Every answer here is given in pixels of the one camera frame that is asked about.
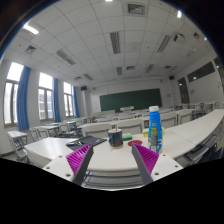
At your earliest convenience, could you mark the blue curtain left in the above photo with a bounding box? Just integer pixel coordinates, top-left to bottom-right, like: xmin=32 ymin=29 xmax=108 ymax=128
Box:
xmin=17 ymin=67 xmax=31 ymax=130

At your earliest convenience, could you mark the green sponge block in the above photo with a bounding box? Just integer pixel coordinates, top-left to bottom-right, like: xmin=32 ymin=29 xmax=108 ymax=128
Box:
xmin=122 ymin=133 xmax=132 ymax=141

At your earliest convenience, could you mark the dark classroom door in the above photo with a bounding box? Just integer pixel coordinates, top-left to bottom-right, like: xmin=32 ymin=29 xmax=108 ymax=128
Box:
xmin=178 ymin=78 xmax=190 ymax=104

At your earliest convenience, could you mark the round wooden coaster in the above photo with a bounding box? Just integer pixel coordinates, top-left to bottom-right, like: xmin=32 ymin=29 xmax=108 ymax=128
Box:
xmin=110 ymin=144 xmax=124 ymax=150

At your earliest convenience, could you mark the green chalkboard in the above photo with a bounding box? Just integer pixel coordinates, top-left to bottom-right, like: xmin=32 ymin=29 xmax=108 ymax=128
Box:
xmin=100 ymin=89 xmax=162 ymax=112

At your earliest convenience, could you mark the ceiling projector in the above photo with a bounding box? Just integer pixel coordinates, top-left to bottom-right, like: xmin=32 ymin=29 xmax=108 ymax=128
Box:
xmin=174 ymin=33 xmax=186 ymax=43

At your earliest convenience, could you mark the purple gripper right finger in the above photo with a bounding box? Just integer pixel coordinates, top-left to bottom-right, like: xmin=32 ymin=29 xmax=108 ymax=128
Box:
xmin=132 ymin=144 xmax=159 ymax=185

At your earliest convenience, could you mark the blue plastic water bottle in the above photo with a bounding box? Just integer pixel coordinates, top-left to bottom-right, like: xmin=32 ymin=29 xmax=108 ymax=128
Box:
xmin=148 ymin=106 xmax=163 ymax=154

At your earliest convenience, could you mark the small white desk left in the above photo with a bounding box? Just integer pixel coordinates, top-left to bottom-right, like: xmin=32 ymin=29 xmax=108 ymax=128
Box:
xmin=7 ymin=131 xmax=28 ymax=149

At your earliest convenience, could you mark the blue curtain middle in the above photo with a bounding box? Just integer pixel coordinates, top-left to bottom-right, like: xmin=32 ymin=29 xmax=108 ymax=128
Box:
xmin=53 ymin=78 xmax=61 ymax=122

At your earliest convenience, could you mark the blue curtain right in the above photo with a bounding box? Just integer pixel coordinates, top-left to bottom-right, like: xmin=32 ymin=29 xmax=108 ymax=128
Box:
xmin=73 ymin=86 xmax=80 ymax=118

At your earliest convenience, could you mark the red round coaster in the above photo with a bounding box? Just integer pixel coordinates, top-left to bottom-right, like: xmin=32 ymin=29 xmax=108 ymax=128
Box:
xmin=128 ymin=140 xmax=142 ymax=146

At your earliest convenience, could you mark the yellow green packet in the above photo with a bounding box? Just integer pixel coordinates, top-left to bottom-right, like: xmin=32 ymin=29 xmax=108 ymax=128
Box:
xmin=142 ymin=127 xmax=165 ymax=137

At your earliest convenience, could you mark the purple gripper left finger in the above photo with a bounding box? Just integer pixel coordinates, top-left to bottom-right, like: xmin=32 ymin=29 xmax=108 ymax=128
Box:
xmin=66 ymin=144 xmax=93 ymax=186

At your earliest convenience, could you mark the black laptop sleeve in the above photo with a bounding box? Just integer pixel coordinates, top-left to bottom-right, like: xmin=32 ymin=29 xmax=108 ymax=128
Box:
xmin=66 ymin=136 xmax=105 ymax=151

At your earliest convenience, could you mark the white classroom chair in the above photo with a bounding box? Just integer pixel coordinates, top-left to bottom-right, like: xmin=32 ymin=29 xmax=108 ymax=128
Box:
xmin=160 ymin=112 xmax=177 ymax=128
xmin=82 ymin=123 xmax=111 ymax=138
xmin=117 ymin=119 xmax=144 ymax=135

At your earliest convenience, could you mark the blue curtain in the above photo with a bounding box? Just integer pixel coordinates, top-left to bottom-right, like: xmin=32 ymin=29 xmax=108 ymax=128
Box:
xmin=17 ymin=67 xmax=31 ymax=130
xmin=73 ymin=86 xmax=80 ymax=118
xmin=53 ymin=78 xmax=61 ymax=122

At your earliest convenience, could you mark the dark blue mug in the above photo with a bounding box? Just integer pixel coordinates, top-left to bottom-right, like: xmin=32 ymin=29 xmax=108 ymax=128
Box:
xmin=108 ymin=129 xmax=123 ymax=146

